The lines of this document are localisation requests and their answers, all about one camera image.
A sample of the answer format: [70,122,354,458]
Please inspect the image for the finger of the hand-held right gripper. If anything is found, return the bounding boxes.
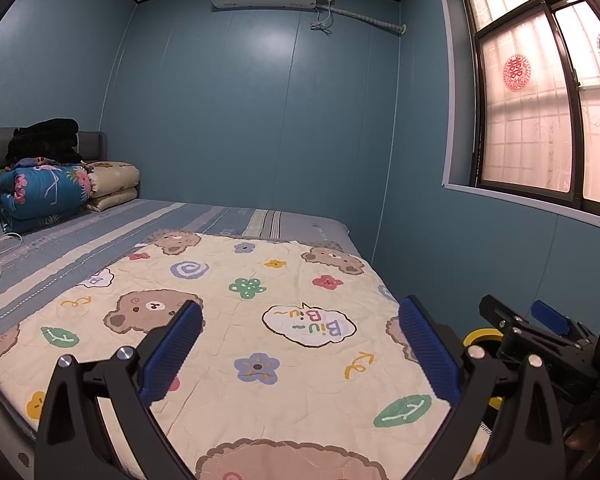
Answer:
[479,295,583,361]
[531,300,599,344]

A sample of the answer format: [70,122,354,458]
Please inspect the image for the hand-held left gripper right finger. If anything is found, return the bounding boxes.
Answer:
[397,296,566,480]

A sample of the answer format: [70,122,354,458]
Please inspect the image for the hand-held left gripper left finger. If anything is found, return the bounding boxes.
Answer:
[34,300,204,480]

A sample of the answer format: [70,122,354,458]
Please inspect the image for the yellow rimmed black trash bin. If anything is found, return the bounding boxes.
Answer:
[462,329,506,411]

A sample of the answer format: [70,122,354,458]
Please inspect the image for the bear printed cream blanket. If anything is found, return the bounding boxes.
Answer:
[0,230,491,480]

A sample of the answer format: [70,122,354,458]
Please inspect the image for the bed with striped grey sheet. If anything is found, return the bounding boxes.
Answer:
[0,197,406,480]

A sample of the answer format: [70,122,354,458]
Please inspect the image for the beige folded quilt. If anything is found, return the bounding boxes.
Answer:
[82,161,141,212]

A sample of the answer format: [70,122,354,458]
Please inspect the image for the blue floral folded quilt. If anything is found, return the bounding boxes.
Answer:
[0,157,93,234]

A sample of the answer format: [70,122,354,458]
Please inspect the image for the grey padded headboard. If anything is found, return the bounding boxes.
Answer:
[0,127,108,226]

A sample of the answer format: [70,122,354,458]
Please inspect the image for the red paper-cut window decoration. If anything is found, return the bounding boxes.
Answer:
[502,55,532,92]

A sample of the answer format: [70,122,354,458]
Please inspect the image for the black folded clothes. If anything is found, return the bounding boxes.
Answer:
[7,118,83,168]

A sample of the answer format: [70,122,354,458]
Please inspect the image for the wrapped air conditioner pipe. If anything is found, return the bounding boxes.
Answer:
[320,2,407,36]

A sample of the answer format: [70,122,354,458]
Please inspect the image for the window with dark frame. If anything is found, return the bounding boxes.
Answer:
[437,0,600,233]

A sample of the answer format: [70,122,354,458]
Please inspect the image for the white charging cable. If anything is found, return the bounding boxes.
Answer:
[0,232,23,291]

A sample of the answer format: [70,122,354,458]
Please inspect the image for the white air conditioner power cord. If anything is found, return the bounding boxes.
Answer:
[310,0,337,34]

